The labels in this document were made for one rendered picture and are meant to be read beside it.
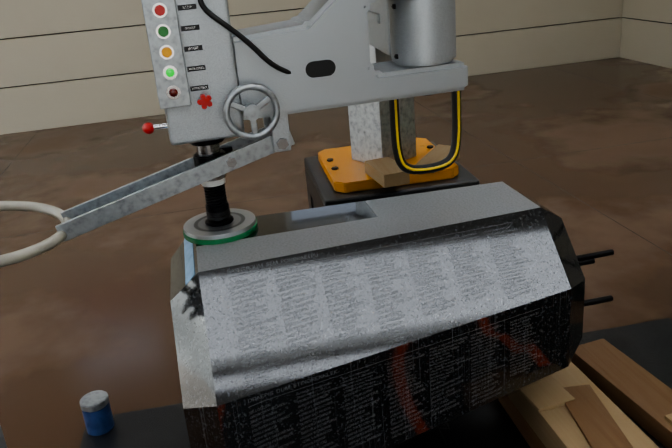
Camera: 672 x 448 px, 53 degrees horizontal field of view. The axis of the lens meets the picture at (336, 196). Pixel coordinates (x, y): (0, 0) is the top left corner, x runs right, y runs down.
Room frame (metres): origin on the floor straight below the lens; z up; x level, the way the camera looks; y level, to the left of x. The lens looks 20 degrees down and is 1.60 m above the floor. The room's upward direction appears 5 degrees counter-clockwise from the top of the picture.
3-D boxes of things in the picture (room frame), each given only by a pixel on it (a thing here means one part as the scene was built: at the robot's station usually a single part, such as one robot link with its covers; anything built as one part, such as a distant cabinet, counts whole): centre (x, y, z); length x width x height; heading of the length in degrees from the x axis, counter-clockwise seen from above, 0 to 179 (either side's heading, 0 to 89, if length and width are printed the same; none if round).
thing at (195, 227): (1.88, 0.35, 0.87); 0.21 x 0.21 x 0.01
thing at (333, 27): (1.95, -0.04, 1.33); 0.74 x 0.23 x 0.49; 102
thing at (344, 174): (2.66, -0.21, 0.76); 0.49 x 0.49 x 0.05; 8
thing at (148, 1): (1.75, 0.39, 1.39); 0.08 x 0.03 x 0.28; 102
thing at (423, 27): (2.02, -0.29, 1.37); 0.19 x 0.19 x 0.20
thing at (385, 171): (2.41, -0.20, 0.81); 0.20 x 0.10 x 0.05; 16
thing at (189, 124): (1.89, 0.27, 1.34); 0.36 x 0.22 x 0.45; 102
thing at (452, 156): (2.02, -0.29, 1.08); 0.23 x 0.03 x 0.32; 102
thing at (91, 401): (2.10, 0.94, 0.08); 0.10 x 0.10 x 0.13
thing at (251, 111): (1.79, 0.21, 1.22); 0.15 x 0.10 x 0.15; 102
